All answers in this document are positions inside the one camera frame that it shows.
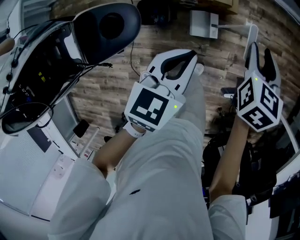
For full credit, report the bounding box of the person's right forearm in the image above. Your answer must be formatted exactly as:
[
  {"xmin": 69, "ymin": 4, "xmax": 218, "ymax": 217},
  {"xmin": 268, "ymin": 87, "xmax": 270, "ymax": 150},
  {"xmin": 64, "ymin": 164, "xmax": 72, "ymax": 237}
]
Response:
[{"xmin": 208, "ymin": 114, "xmax": 251, "ymax": 201}]

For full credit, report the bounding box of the black rectangular pad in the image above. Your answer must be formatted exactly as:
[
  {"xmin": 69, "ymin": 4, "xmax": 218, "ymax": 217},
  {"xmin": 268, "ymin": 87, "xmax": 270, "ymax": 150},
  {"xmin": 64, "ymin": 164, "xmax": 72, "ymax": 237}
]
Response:
[{"xmin": 73, "ymin": 119, "xmax": 90, "ymax": 138}]

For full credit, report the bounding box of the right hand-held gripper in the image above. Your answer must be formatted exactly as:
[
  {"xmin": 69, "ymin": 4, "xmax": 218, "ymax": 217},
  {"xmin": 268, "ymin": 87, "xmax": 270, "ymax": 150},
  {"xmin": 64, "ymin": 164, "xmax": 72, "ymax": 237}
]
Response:
[{"xmin": 236, "ymin": 42, "xmax": 284, "ymax": 133}]

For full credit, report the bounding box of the person's white shirt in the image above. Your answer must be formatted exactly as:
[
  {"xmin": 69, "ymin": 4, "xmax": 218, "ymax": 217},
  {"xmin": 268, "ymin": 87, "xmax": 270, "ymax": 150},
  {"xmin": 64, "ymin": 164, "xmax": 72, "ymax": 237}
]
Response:
[{"xmin": 48, "ymin": 117, "xmax": 248, "ymax": 240}]

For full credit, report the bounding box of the white wristwatch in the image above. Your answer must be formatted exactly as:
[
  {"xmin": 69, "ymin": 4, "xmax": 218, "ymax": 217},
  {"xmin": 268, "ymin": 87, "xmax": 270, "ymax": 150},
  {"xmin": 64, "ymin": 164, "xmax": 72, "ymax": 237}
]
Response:
[{"xmin": 123, "ymin": 121, "xmax": 146, "ymax": 139}]

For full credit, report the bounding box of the black monitor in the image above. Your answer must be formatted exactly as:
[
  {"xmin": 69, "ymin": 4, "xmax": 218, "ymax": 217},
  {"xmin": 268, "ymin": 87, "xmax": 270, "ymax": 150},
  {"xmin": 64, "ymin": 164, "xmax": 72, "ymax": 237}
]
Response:
[{"xmin": 269, "ymin": 178, "xmax": 300, "ymax": 220}]

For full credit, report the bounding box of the black floor cable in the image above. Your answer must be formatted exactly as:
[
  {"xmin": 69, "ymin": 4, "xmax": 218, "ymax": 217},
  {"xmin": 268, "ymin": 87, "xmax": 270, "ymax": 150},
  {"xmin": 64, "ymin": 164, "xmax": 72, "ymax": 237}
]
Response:
[{"xmin": 129, "ymin": 42, "xmax": 142, "ymax": 76}]

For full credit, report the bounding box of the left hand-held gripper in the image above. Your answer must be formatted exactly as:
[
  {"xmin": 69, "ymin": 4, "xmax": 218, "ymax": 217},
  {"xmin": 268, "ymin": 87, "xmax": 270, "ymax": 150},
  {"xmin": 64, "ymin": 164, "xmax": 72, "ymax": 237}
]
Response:
[{"xmin": 123, "ymin": 49, "xmax": 198, "ymax": 131}]

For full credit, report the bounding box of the person's left forearm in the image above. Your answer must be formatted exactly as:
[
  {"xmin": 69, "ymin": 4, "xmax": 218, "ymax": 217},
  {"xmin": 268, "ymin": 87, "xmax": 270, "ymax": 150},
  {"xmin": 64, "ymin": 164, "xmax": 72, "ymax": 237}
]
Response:
[{"xmin": 92, "ymin": 128, "xmax": 136, "ymax": 175}]

